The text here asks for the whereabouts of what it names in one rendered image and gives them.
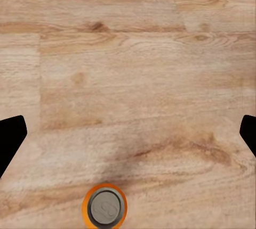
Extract can of soda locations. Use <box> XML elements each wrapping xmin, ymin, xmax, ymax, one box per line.
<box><xmin>82</xmin><ymin>183</ymin><xmax>127</xmax><ymax>229</ymax></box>

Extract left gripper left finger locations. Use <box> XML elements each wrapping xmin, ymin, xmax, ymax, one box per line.
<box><xmin>0</xmin><ymin>115</ymin><xmax>27</xmax><ymax>177</ymax></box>

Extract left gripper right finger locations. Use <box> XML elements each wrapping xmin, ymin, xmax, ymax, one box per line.
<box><xmin>239</xmin><ymin>115</ymin><xmax>256</xmax><ymax>157</ymax></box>

